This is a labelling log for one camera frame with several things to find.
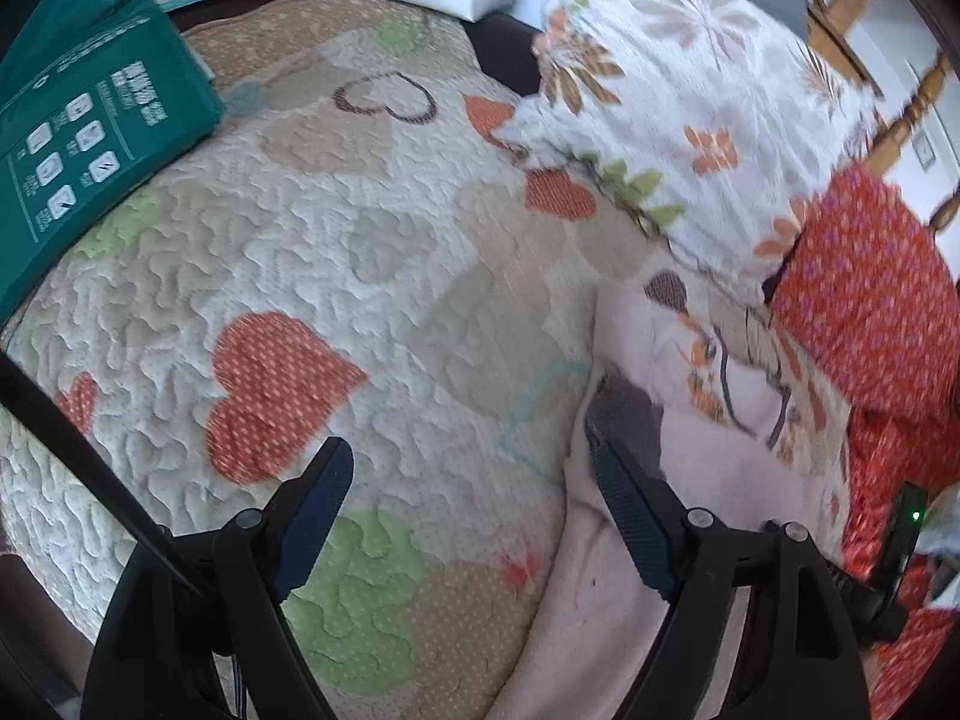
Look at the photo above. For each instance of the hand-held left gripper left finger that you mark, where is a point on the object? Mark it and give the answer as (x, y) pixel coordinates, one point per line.
(313, 521)

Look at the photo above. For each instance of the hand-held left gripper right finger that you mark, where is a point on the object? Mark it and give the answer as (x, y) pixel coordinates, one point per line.
(634, 514)

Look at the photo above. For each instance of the pink printed small garment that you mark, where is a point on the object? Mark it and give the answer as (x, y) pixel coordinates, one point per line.
(720, 397)

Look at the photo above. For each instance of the red dotted cloth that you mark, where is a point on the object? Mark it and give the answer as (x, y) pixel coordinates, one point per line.
(862, 300)

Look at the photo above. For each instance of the quilted heart pattern blanket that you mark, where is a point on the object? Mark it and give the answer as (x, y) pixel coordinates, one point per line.
(360, 255)

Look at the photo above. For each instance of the white floral pillow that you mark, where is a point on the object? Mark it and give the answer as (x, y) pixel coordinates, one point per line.
(697, 112)

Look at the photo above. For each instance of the green printed box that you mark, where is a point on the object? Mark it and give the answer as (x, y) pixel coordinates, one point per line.
(82, 142)

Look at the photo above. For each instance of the wooden bed headboard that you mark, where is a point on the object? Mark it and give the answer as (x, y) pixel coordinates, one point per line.
(892, 82)

